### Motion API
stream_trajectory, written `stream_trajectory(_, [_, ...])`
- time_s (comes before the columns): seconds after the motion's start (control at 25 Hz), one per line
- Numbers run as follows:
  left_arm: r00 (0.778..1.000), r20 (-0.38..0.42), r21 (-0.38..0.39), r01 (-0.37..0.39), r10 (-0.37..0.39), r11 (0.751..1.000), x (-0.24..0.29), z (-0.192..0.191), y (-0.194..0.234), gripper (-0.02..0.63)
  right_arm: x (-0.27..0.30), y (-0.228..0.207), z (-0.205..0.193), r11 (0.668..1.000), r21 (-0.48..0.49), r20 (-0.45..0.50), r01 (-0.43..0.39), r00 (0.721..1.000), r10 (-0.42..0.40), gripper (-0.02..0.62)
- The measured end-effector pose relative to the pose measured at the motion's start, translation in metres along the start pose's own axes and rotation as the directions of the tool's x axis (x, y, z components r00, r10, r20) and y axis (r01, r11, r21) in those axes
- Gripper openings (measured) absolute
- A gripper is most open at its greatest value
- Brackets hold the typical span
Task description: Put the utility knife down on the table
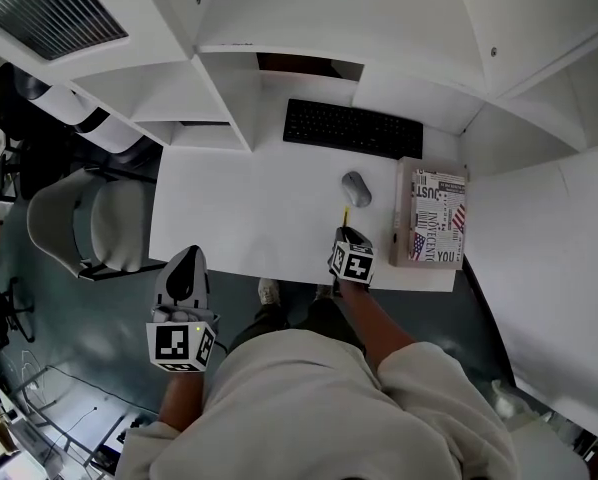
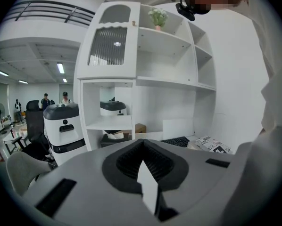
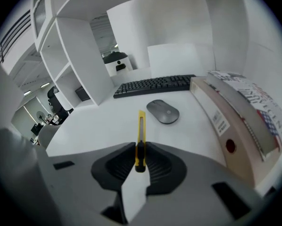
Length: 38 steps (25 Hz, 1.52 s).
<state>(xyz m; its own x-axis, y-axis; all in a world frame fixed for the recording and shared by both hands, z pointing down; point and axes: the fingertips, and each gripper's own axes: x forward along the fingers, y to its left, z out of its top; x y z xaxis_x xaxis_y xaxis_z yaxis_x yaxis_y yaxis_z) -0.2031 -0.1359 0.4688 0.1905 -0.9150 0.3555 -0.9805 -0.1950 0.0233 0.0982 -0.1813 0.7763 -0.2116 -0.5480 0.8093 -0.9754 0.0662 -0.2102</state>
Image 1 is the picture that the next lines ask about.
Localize person's left beige shoe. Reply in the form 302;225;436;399
257;277;282;307

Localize white desk with drawers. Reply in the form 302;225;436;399
147;137;474;294

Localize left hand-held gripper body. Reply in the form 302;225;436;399
145;305;222;374

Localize black office chair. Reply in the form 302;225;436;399
0;60;75;202

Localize black and white printed sheet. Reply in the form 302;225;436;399
114;411;156;445

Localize white floor cable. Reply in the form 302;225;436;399
7;349;56;410

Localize black floor cable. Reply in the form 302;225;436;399
42;404;101;450

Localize white and black robot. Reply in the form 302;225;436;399
11;65;150;155

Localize person's beige sweatshirt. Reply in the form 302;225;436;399
114;327;521;480

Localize black keyboard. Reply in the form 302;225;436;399
282;98;425;161

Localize person's left forearm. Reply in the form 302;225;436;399
156;367;206;432

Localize grey computer mouse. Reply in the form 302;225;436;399
340;169;373;210

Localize printed cardboard box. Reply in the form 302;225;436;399
388;155;471;271

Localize white shelf unit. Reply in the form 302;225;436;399
0;0;598;182

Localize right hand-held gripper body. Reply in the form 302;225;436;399
327;240;376;289

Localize person's right forearm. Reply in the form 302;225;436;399
334;280;421;378

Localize grey padded chair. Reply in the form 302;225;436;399
26;166;169;283

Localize grey metal frame table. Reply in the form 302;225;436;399
0;381;66;480

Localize person's dark trousers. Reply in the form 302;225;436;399
227;296;368;357

